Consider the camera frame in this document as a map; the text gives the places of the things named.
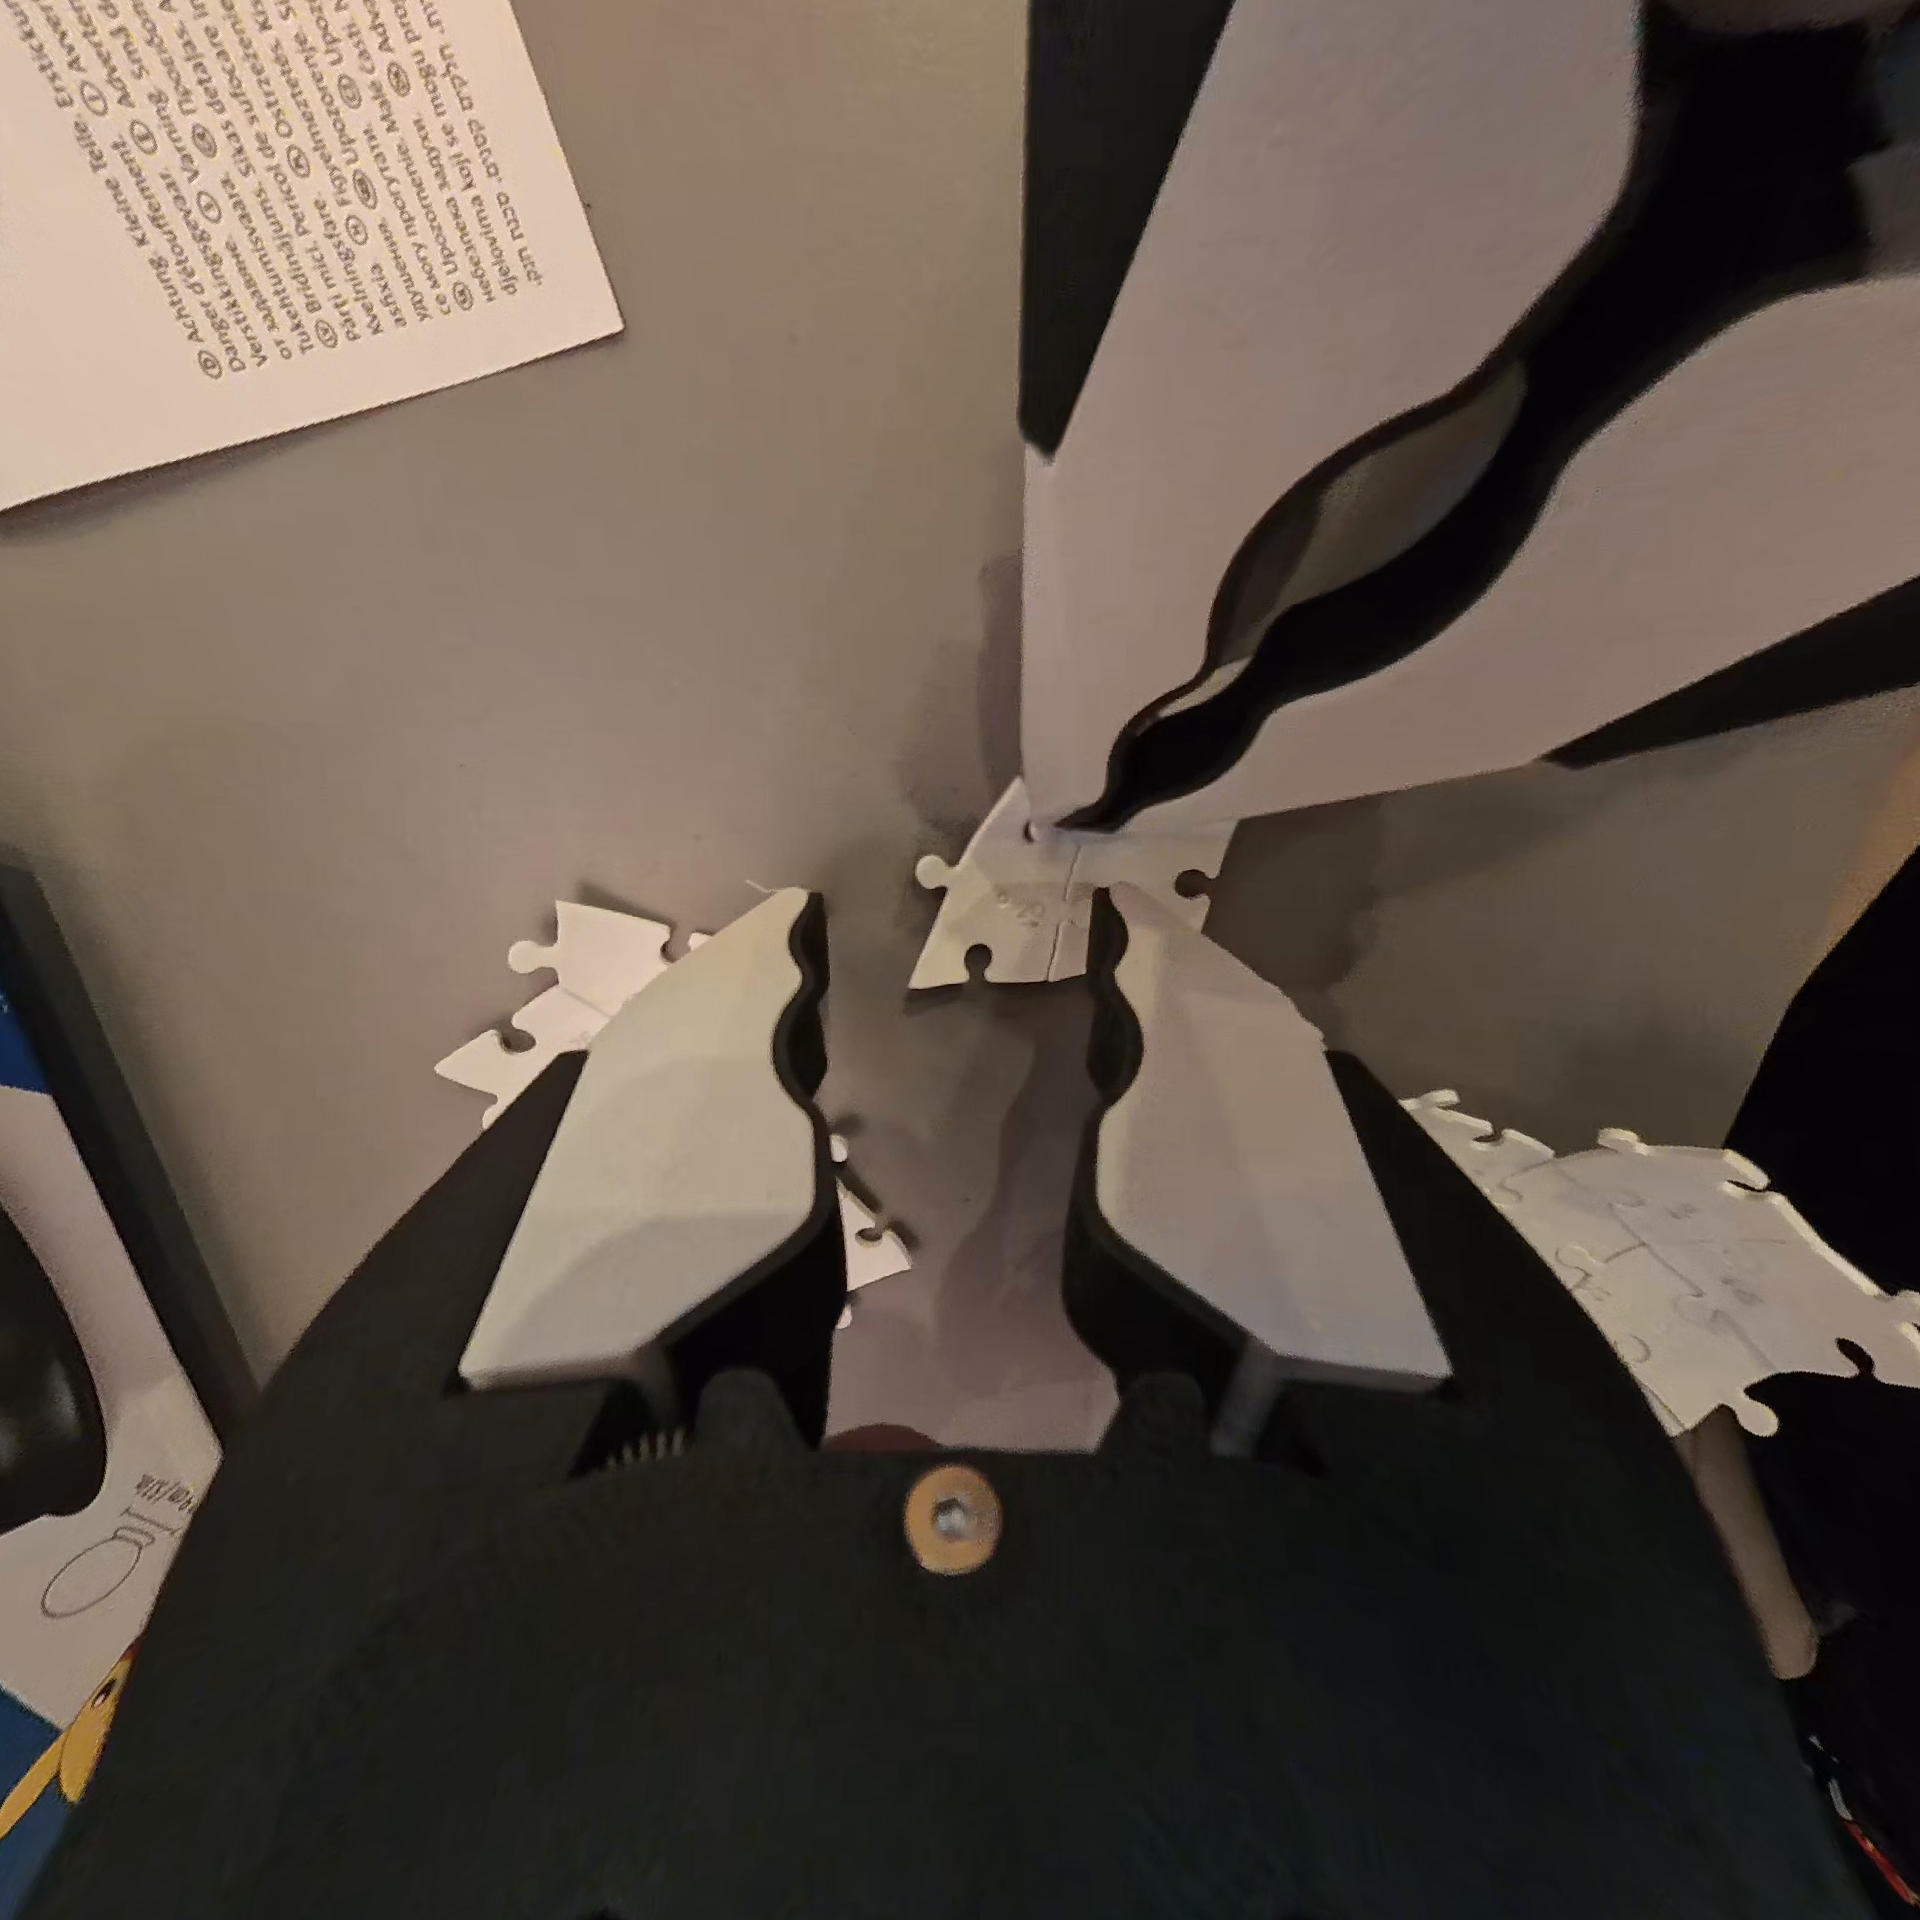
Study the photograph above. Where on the joined white puzzle pieces cluster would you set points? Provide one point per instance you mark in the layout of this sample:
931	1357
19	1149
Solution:
990	914

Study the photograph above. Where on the curved assembled white puzzle section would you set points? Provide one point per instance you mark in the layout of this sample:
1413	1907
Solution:
1665	1243

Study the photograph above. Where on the printed white paper sheet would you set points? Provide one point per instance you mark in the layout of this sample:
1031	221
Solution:
254	195

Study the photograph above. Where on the joined white puzzle piece pair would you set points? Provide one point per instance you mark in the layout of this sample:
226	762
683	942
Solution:
601	953

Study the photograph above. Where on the small white puzzle piece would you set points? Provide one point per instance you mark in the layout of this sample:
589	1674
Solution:
875	1252

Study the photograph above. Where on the pale rod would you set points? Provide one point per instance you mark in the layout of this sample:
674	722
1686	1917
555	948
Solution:
1756	1546

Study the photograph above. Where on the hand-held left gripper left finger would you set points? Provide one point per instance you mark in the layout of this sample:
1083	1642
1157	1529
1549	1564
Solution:
653	1171

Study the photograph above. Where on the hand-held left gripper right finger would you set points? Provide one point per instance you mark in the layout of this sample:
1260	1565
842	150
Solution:
1245	1171

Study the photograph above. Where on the blue puzzle box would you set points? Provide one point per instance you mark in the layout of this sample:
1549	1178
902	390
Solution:
76	1529

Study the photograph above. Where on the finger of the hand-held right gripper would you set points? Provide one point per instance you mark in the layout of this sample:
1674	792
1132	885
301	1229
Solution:
1321	253
1651	570

